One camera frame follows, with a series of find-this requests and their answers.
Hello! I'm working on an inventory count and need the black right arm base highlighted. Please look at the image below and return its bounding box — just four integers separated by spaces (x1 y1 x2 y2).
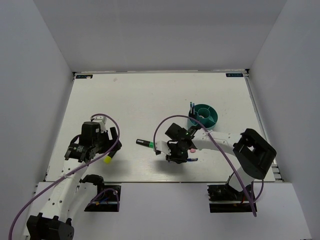
207 184 252 213

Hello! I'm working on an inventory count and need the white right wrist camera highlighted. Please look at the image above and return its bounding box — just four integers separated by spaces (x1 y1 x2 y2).
154 140 171 156

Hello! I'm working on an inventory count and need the blue ballpoint pen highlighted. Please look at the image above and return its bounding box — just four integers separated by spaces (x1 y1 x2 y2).
186 158 198 162

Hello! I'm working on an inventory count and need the green black highlighter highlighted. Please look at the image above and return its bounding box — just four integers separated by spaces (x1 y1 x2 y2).
136 139 154 149

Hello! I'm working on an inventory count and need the dark blue gel pen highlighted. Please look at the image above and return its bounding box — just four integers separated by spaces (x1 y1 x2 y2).
189 102 194 118

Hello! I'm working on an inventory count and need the corner label sticker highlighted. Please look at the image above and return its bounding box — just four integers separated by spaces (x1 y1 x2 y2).
75 74 93 79
225 73 244 78

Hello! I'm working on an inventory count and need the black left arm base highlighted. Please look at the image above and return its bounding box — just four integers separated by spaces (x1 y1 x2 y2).
84 184 122 213

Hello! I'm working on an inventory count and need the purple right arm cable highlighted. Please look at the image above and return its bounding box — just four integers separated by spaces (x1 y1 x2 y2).
152 114 265 217

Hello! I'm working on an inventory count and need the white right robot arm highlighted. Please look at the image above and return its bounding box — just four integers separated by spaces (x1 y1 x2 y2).
155 123 277 202

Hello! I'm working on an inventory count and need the right corner label sticker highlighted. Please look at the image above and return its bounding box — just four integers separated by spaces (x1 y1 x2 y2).
225 73 244 78

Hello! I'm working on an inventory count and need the yellow black highlighter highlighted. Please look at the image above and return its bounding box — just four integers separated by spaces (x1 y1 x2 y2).
103 151 116 164

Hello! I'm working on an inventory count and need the left corner label sticker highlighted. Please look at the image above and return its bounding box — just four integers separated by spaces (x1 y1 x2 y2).
75 74 93 79

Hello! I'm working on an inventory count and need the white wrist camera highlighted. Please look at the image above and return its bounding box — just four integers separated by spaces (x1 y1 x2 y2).
90 115 107 133
154 140 171 156

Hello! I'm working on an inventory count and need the teal round desk organizer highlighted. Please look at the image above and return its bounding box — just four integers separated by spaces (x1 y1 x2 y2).
192 104 218 130

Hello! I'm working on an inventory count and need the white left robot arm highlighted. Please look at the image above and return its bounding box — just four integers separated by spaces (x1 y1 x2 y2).
26 115 122 240

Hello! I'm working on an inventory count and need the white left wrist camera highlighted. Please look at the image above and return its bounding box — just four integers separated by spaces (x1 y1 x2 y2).
90 115 107 133

